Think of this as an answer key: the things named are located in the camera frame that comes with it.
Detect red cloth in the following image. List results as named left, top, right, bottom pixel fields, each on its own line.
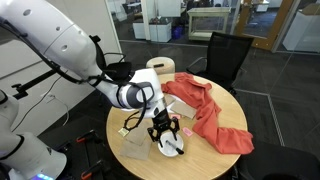
left=161, top=73, right=254, bottom=154

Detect white round plate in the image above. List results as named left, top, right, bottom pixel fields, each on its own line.
left=158, top=132, right=184, bottom=157

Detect brown paper napkin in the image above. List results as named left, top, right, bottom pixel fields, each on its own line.
left=126, top=120, right=152, bottom=145
left=120, top=140, right=151, bottom=160

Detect pink packet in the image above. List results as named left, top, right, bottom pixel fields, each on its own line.
left=182, top=127, right=193, bottom=137

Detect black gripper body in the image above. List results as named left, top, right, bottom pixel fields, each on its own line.
left=152, top=109, right=171, bottom=132

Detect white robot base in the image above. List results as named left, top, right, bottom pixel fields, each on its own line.
left=0, top=91, right=67, bottom=180

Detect brown cardboard piece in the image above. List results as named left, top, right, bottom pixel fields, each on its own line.
left=171, top=101, right=196, bottom=119

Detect brown paper napkin left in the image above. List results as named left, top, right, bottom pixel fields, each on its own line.
left=120, top=140, right=151, bottom=160

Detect orange black clamp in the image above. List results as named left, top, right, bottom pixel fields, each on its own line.
left=76, top=130, right=102, bottom=143

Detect round wooden stool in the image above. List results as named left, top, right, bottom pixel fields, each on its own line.
left=146, top=57, right=175, bottom=75

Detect beige cart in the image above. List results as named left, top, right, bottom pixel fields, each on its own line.
left=187, top=7, right=231, bottom=41

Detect brown paper napkin right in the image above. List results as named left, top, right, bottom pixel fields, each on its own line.
left=126, top=120, right=152, bottom=145

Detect black cable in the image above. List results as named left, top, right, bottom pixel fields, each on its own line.
left=0, top=19, right=149, bottom=132

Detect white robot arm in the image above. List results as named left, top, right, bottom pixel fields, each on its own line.
left=0, top=0, right=180, bottom=142

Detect white cabinet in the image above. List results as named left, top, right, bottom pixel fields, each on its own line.
left=133, top=19, right=171, bottom=43

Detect black office chair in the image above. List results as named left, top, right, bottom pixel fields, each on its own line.
left=186, top=32, right=253, bottom=96

